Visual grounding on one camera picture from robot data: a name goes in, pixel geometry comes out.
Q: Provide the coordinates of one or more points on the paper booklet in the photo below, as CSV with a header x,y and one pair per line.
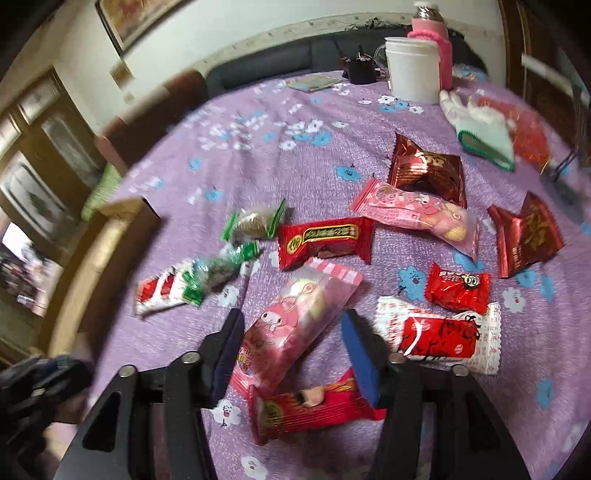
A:
x,y
314,83

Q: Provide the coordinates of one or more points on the pink sleeved bottle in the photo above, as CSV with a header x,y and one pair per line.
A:
x,y
427,25

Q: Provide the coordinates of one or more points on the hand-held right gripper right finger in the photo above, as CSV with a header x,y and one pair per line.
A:
x,y
360,362

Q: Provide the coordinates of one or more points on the wooden cabinet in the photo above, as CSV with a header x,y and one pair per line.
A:
x,y
27,152

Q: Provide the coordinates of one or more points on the purple floral tablecloth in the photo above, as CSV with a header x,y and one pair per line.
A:
x,y
323,152

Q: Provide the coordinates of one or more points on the white and red snack packet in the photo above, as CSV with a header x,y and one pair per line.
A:
x,y
157,290
438,334

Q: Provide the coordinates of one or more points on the green wrapped candy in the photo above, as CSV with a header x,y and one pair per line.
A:
x,y
212,272
254,224

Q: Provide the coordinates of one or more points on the dark red snack packet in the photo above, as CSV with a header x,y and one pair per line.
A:
x,y
526,235
425,170

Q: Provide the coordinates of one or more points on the black phone stand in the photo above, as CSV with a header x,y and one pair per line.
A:
x,y
576,115

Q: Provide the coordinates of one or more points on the brown chair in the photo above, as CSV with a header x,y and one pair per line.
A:
x,y
157,110

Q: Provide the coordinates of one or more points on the black cup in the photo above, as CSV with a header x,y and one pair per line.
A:
x,y
362,71

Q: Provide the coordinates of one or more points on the small red snack packet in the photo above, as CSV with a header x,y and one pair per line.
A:
x,y
457,288

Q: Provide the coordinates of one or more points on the white flat box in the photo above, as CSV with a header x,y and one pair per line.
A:
x,y
542,67

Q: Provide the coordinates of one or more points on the white plastic bucket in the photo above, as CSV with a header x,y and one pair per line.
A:
x,y
411,74

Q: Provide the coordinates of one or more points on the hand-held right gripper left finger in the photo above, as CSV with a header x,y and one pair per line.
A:
x,y
226,353

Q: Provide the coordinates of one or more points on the pink cartoon snack packet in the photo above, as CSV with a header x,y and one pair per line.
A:
x,y
415,214
291,323

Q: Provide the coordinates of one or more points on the white glove with green cuff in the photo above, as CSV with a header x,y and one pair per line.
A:
x,y
485,131

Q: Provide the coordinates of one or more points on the beige wall plate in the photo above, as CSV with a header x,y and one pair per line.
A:
x,y
120,74

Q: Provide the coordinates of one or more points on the red green-label snack packet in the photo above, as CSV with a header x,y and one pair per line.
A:
x,y
314,408
323,242

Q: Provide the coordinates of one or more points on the red shiny bag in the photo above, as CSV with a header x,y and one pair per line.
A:
x,y
528,129

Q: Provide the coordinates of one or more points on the cardboard box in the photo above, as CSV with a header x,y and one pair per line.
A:
x,y
92,267

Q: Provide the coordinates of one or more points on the framed wall painting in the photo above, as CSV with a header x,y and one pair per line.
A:
x,y
134,18

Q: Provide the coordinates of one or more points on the green cloth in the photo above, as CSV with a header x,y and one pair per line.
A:
x,y
101,191

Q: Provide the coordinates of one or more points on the white plastic bag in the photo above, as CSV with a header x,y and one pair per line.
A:
x,y
468,73

